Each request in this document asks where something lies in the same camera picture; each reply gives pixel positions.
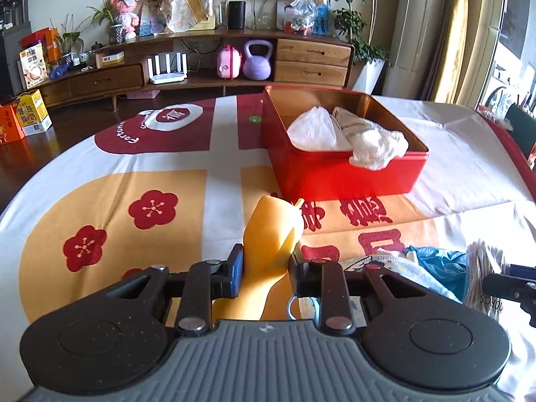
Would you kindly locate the white photo card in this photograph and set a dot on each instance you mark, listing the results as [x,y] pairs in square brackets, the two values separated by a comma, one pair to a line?
[282,14]

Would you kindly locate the yellow curtain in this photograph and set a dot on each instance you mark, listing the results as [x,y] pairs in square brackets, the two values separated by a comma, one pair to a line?
[456,29]

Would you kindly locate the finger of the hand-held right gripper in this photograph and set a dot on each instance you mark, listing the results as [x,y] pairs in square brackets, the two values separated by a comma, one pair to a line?
[506,287]

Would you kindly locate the white towel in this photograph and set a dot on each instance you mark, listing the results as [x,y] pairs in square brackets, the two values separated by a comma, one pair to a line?
[377,142]

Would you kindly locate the black speaker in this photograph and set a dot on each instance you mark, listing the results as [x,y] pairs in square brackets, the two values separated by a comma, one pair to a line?
[237,14]

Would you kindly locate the clear plastic bag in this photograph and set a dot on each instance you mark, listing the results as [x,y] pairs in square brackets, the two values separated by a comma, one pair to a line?
[303,8]

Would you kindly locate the blue packet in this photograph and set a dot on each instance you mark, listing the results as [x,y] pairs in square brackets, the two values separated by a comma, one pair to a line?
[322,21]

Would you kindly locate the red tin box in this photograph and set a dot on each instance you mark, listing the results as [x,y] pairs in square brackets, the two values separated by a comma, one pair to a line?
[335,171]

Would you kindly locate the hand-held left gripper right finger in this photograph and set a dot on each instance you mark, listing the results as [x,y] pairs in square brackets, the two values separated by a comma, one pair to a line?
[301,278]

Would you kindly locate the wooden TV cabinet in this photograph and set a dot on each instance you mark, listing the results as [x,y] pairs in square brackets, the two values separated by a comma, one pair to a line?
[312,52]

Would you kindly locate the cream snack box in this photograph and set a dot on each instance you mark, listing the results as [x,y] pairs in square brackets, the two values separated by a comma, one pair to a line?
[33,71]

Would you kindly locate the blue cartoon printed cloth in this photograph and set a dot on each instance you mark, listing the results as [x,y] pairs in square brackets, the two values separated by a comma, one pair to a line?
[402,268]

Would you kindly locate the brown teapot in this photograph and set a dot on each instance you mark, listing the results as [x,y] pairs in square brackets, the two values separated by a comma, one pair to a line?
[97,47]

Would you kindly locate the pink plush doll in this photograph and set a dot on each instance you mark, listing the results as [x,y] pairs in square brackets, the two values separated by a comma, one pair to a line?
[125,12]

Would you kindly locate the yellow soft toy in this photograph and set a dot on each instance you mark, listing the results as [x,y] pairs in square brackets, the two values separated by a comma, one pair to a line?
[268,234]

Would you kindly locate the white cotton pad packet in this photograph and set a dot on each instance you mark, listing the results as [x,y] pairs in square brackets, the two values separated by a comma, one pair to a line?
[481,255]

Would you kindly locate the orange gift box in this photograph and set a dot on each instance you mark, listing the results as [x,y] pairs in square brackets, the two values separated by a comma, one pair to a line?
[10,127]

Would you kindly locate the beige standing air conditioner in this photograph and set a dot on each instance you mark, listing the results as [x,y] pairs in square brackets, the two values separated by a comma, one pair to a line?
[414,29]

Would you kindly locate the small white box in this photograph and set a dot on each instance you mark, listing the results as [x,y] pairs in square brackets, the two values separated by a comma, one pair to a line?
[111,58]

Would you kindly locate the framed picture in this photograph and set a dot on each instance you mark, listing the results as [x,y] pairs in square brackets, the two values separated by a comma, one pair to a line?
[150,16]

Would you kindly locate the white mesh cloth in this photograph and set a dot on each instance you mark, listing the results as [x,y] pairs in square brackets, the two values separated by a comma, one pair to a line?
[314,130]

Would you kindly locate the dark chair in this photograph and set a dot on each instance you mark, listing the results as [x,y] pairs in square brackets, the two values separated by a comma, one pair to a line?
[521,123]

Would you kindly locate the pink toy case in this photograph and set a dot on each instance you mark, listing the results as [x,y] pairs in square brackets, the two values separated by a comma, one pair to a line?
[229,65]

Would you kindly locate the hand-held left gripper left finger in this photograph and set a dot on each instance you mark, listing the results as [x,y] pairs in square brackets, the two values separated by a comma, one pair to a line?
[236,270]

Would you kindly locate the tall tree in white pot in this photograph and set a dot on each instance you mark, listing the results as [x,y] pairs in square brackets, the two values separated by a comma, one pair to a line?
[370,75]

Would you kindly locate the yellow carton box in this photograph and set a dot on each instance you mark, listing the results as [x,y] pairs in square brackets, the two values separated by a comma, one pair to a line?
[33,111]

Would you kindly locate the purple kettlebell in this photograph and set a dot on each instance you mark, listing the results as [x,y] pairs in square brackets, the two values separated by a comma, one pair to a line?
[257,69]

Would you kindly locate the dark cabinet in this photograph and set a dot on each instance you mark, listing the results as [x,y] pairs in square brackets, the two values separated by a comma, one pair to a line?
[12,50]

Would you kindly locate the potted plant in patterned pot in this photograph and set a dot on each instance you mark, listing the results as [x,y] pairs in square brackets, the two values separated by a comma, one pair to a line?
[116,33]

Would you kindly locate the printed red yellow blanket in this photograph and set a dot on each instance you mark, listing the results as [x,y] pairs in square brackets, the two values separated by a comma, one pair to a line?
[125,167]

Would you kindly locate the glass vase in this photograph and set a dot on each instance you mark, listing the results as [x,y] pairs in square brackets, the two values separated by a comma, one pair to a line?
[222,16]

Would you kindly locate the small potted plant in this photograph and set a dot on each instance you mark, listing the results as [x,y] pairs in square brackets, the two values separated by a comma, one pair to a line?
[67,56]

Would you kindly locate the flat pink item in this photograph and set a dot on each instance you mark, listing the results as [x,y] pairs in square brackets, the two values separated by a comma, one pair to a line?
[142,94]

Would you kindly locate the white router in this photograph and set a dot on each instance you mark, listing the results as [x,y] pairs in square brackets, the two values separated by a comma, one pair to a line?
[167,76]

